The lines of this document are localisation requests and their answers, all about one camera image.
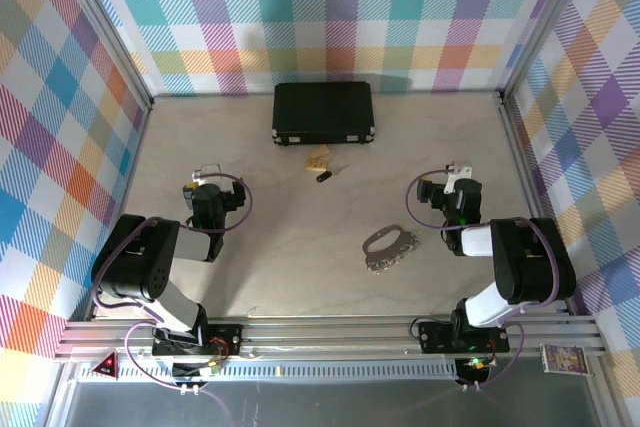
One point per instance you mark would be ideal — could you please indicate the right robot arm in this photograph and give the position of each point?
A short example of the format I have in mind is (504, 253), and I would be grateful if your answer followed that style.
(520, 267)

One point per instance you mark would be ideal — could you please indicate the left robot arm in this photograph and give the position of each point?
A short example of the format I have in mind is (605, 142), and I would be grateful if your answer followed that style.
(140, 267)

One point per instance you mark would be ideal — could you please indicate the small tan wooden tag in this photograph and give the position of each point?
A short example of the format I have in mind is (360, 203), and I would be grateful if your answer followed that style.
(320, 152)
(316, 163)

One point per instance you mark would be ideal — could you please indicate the black hard case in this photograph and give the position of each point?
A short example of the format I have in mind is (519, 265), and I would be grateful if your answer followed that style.
(322, 109)

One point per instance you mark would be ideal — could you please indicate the small circuit board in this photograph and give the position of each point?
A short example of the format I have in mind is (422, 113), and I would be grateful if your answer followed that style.
(212, 368)
(475, 363)

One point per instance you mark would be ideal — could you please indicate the colourful printed card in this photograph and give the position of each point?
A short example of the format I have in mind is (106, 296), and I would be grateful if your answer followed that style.
(564, 358)

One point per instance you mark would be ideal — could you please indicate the red warning triangle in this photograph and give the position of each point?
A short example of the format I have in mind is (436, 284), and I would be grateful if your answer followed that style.
(106, 366)

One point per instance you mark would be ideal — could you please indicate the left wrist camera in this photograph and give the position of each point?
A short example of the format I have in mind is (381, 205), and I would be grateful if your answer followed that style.
(210, 169)

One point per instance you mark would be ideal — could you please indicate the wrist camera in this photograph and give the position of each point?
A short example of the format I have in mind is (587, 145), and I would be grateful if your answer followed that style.
(457, 169)
(210, 169)

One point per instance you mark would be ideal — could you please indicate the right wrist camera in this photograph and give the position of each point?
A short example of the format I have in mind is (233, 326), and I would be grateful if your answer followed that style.
(457, 169)

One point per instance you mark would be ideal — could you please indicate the aluminium side rail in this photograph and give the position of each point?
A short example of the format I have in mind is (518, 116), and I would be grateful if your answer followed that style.
(527, 172)
(136, 147)

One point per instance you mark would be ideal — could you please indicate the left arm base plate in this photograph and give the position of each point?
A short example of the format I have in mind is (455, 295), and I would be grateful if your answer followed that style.
(225, 337)

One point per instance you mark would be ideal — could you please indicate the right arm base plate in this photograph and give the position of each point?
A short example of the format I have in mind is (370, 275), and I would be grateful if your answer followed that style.
(435, 337)

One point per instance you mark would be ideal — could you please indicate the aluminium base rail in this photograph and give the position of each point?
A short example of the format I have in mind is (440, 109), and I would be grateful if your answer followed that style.
(325, 339)

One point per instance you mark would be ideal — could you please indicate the aluminium corner post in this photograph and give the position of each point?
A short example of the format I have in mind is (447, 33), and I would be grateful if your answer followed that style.
(105, 27)
(542, 22)

